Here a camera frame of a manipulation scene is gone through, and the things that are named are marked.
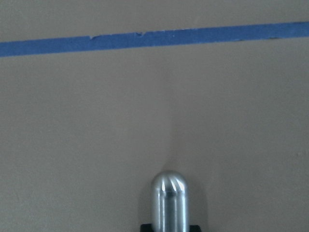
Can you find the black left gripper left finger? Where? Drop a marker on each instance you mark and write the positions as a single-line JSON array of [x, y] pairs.
[[146, 228]]

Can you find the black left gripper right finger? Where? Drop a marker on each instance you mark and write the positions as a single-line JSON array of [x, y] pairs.
[[195, 228]]

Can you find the steel muddler with black cap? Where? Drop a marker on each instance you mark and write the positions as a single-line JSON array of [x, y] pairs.
[[170, 207]]

